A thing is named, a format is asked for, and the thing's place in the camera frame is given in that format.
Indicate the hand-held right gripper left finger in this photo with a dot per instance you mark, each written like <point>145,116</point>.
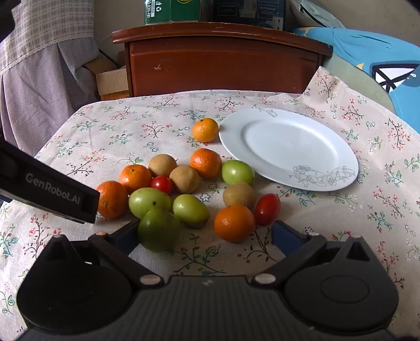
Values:
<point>126,237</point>

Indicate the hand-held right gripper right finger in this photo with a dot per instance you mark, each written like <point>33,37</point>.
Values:
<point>284,236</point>

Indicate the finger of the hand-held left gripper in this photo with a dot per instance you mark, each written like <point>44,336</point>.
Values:
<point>90,206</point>

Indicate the orange mandarin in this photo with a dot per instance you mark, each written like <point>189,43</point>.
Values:
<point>234,223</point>
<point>205,163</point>
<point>205,130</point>
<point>135,178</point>
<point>111,199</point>

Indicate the red cherry tomato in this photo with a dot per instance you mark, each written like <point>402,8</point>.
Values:
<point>162,184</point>
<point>267,209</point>

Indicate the brown longan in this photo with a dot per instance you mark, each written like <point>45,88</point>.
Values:
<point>185,179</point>
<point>162,165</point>
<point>239,195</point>

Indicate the white plate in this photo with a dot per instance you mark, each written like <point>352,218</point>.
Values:
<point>288,149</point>

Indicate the floral tablecloth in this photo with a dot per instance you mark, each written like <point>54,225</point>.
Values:
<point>98,131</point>

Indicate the checked grey cloth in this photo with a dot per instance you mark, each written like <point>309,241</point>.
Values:
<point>39,65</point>

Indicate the open cardboard box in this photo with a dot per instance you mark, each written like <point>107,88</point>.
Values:
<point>111,83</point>

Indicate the grey-green cushion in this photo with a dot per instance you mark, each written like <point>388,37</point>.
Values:
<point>354,82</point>

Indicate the brown wooden cabinet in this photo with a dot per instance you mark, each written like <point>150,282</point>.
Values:
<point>213,65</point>

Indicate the blue printed blanket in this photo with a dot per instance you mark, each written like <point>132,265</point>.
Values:
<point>354,46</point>

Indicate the green carton box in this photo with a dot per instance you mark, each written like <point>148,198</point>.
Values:
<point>172,11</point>

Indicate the grey zippered pillow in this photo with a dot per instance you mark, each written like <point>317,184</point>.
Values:
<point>315,16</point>

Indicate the dark blue carton box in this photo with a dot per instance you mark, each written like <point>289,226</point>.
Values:
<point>249,13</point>

